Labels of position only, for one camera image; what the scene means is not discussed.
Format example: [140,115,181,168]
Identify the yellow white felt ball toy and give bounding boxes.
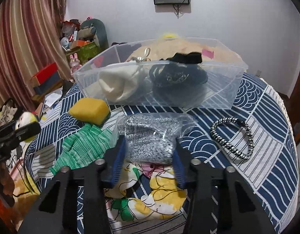
[15,112,41,143]

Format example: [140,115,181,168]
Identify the black white braided headband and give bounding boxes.
[210,117,254,161]

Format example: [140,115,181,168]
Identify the green striped glove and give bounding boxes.
[50,124,112,175]

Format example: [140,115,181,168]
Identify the yellow floral scrunchie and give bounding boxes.
[104,161,187,222]

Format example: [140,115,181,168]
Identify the yellow sponge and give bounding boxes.
[68,98,110,126]

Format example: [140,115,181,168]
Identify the grey cloth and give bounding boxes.
[110,113,197,165]

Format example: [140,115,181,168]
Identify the blue white patterned tablecloth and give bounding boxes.
[24,74,299,233]

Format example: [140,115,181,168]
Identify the red box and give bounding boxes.
[29,62,58,87]

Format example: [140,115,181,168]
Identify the pink bunny plush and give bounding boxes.
[69,53,82,74]

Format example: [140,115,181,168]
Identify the striped red gold curtain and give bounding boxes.
[0,0,70,110]

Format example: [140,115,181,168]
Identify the green cardboard box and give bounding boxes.
[65,42,103,65]

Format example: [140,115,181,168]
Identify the white cloth in box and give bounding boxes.
[98,65,147,103]

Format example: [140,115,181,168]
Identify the grey green plush toy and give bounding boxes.
[77,19,109,50]

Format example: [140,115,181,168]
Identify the clear plastic storage box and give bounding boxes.
[73,37,248,109]

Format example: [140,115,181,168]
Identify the beige blanket with colour patches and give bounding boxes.
[126,37,243,64]

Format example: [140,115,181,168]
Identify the yellow foam ring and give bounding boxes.
[161,32,180,40]

